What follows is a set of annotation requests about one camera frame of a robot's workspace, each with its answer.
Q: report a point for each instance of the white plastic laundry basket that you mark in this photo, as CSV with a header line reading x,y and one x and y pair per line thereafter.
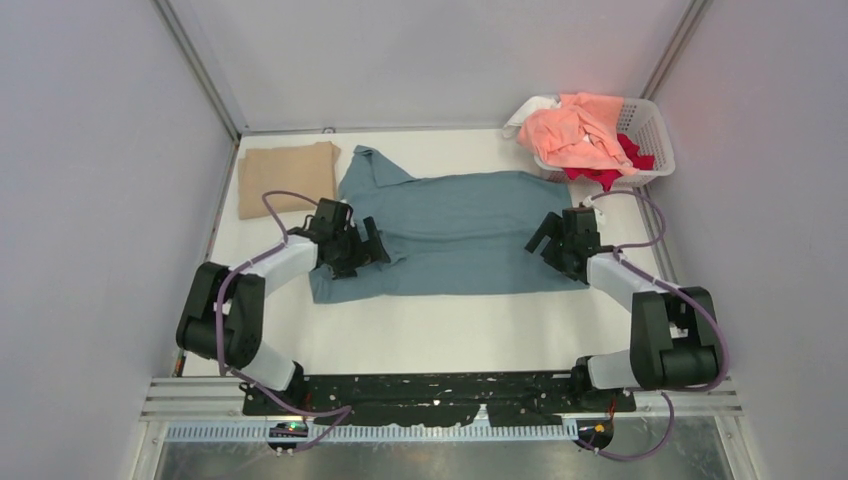
x,y
641,121

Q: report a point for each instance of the blue-grey polo t-shirt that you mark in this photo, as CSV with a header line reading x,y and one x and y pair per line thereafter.
x,y
449,235

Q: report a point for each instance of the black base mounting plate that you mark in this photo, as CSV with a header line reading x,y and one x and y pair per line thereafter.
x,y
518,398

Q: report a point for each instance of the red t-shirt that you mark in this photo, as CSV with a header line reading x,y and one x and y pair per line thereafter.
x,y
606,178

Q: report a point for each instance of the folded tan t-shirt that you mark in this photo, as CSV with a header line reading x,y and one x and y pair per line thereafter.
x,y
308,172

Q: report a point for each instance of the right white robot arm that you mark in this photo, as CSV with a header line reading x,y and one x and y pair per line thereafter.
x,y
673,344

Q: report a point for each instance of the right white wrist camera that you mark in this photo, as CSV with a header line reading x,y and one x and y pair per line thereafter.
x,y
589,202

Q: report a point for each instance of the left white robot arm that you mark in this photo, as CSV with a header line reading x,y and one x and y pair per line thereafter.
x,y
223,317

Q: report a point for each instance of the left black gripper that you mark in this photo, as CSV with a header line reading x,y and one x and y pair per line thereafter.
x,y
365,252

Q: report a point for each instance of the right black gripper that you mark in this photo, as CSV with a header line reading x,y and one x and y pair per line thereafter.
x,y
554,228

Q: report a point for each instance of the salmon pink t-shirt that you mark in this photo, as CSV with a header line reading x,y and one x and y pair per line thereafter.
x,y
579,133

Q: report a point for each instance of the white t-shirt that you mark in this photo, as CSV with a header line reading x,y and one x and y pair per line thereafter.
x,y
530,106

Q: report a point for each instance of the aluminium front rail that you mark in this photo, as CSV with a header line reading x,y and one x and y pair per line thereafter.
x,y
205,409

